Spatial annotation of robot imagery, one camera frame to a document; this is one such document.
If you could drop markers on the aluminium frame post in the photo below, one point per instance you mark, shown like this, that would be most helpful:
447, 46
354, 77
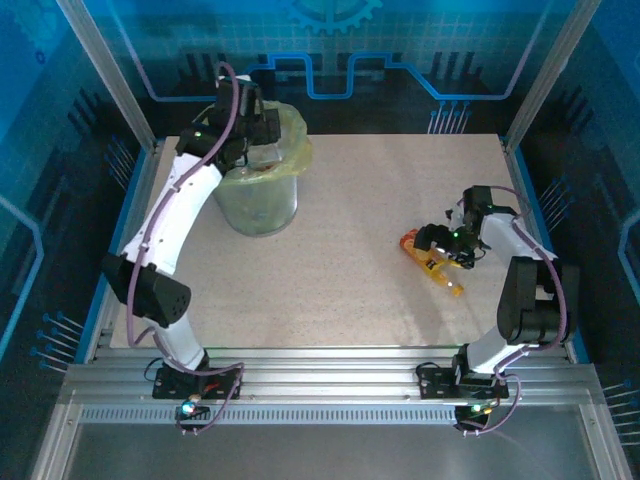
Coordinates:
555, 65
105, 65

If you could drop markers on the orange juice bottle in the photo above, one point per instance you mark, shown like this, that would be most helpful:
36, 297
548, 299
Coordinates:
440, 274

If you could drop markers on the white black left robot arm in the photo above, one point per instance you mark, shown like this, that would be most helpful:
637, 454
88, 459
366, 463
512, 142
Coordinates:
175, 220

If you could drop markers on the small LED connector board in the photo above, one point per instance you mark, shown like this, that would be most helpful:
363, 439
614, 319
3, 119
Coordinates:
475, 410
189, 409

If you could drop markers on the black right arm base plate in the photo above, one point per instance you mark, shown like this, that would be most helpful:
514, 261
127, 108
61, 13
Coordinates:
435, 382

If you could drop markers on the aluminium frame rail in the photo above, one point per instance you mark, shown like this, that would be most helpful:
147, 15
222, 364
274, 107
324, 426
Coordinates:
325, 372

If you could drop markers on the grey bin with yellow bag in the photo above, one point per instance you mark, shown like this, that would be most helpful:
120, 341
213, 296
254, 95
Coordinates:
260, 205

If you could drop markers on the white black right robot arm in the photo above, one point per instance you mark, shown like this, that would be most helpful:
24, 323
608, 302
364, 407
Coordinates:
500, 235

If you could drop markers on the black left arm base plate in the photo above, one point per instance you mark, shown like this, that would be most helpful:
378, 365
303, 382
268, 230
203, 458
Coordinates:
225, 382

